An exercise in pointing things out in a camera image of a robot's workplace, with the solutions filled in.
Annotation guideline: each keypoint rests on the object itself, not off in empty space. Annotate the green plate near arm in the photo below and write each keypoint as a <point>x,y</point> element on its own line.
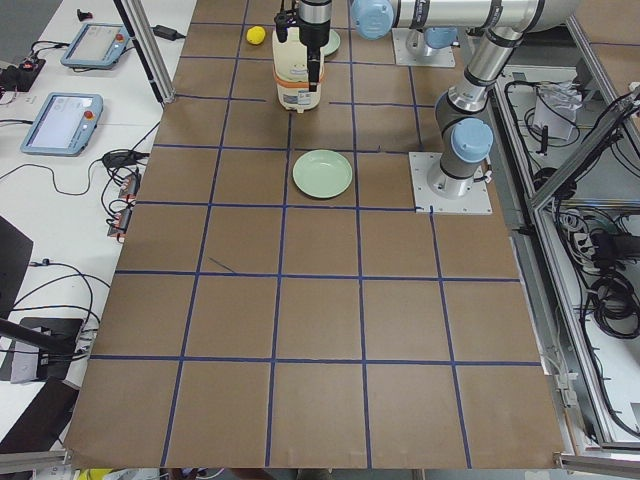
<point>333,43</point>
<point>322,174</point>

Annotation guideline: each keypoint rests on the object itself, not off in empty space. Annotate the teach pendant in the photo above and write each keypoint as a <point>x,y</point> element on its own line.
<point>96,46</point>
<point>64,125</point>

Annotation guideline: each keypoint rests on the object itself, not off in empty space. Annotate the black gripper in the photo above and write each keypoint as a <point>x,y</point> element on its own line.
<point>314,24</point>

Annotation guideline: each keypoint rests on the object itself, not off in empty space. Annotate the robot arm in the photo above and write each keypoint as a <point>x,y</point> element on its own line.
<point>308,6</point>
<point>467,140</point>

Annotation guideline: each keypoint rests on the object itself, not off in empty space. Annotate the lower teach pendant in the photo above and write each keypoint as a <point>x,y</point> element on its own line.
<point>64,125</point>

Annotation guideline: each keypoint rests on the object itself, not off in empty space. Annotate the black power adapter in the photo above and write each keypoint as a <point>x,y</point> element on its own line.
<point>167,33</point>

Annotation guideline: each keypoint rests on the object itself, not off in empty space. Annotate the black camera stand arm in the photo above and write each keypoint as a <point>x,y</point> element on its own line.
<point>51,343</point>

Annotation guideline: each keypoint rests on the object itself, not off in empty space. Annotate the upper teach pendant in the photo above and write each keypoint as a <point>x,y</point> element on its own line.
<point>96,46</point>

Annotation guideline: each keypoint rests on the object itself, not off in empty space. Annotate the crumpled white paper bag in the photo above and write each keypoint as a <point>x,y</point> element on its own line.
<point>556,110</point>

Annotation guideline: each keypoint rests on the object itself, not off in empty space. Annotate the aluminium frame post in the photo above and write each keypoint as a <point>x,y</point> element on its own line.
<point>137,25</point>

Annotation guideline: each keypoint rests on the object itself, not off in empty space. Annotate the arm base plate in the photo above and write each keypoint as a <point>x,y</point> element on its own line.
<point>435,192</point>
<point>431,47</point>

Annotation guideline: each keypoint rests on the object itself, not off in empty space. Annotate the yellow toy pepper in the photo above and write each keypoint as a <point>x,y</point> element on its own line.
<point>256,35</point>

